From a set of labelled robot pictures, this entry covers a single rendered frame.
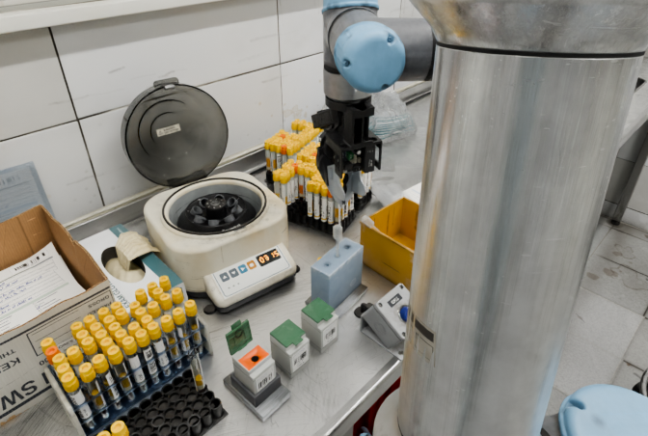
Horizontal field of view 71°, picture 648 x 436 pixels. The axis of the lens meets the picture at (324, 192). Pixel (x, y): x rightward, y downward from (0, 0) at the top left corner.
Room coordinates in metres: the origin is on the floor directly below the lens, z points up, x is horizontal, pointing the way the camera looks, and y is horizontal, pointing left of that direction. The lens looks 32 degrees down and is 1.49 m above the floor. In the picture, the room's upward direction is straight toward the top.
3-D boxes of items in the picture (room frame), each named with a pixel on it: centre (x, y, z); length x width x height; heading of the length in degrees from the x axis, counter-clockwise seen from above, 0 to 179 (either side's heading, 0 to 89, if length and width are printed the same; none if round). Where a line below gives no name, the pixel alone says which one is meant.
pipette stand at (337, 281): (0.61, -0.02, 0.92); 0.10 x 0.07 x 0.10; 142
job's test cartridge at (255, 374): (0.42, 0.10, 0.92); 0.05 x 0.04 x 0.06; 48
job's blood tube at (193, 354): (0.41, 0.18, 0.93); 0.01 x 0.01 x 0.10
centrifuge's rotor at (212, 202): (0.74, 0.21, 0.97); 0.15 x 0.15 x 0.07
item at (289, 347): (0.47, 0.05, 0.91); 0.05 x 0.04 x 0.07; 46
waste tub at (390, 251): (0.71, -0.16, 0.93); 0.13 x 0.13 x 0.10; 43
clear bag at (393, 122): (1.34, -0.19, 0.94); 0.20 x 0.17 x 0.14; 117
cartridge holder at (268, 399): (0.42, 0.10, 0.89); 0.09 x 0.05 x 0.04; 48
